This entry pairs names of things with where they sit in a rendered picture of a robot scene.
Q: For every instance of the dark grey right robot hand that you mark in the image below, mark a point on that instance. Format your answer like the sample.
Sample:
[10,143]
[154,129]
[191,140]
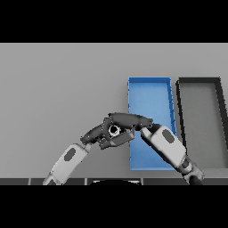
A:
[130,119]

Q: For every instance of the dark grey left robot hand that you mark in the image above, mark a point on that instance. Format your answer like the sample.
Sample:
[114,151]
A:
[94,135]

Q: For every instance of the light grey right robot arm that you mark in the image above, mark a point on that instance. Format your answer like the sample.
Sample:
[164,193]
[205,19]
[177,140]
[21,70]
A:
[167,145]

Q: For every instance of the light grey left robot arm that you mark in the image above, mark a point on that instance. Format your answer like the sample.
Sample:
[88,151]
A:
[66,160]

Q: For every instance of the blue bin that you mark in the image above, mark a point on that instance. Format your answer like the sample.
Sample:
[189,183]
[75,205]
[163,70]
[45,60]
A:
[148,98]

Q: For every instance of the dark grey bin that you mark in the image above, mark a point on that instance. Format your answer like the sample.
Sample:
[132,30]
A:
[199,118]

